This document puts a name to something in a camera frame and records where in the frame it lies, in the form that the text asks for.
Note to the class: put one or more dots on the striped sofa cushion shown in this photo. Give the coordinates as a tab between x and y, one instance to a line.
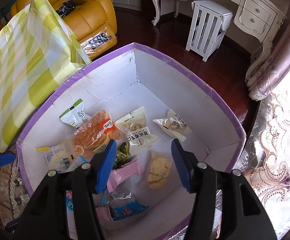
13	194

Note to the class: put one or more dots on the white nut snack packet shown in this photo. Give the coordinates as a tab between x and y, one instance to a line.
134	126

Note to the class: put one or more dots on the pink snack packet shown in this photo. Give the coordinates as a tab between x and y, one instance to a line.
120	175

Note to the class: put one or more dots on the white purple storage box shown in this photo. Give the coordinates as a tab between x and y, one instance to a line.
131	77

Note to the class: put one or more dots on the blue cartoon snack packet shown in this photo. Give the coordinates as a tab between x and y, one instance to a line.
128	210

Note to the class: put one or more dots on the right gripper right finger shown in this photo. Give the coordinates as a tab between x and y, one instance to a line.
243	216

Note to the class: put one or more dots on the bread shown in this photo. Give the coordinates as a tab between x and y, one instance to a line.
94	133

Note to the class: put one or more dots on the white ornate dressing table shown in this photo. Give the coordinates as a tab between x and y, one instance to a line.
258	18

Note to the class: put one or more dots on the green white snack packet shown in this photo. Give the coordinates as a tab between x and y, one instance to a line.
75	115

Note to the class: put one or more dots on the dark green snack packet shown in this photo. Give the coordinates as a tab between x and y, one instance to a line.
123	156

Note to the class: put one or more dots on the white slatted stool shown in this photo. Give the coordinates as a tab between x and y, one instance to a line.
209	24

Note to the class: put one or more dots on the pink lace curtain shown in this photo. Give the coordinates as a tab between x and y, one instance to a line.
265	160

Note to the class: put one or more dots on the round biscuit clear packet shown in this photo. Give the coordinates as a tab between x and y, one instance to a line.
158	171

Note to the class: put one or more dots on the round cracker packet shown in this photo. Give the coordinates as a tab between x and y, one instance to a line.
58	157

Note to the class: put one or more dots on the yellow leather armchair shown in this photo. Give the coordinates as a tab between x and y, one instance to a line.
92	21

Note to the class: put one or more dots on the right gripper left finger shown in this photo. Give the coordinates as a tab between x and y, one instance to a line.
45	216

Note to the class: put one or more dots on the blue clear snack packet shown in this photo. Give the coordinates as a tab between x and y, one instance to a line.
121	196

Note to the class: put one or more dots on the green checkered tablecloth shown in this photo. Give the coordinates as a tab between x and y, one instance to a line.
38	52

